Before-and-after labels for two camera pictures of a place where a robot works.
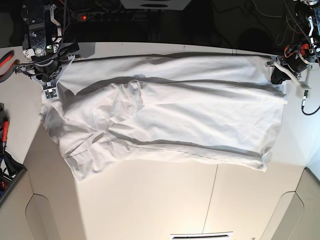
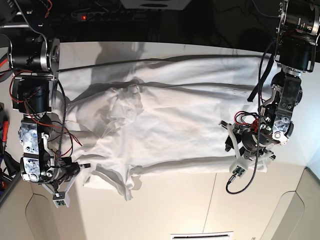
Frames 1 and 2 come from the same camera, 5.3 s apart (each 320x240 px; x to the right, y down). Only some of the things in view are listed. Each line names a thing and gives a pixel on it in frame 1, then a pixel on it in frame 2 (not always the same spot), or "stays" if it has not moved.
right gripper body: [289, 66] → [251, 144]
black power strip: [106, 16] stays
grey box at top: [170, 5] stays
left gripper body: [49, 73] → [60, 174]
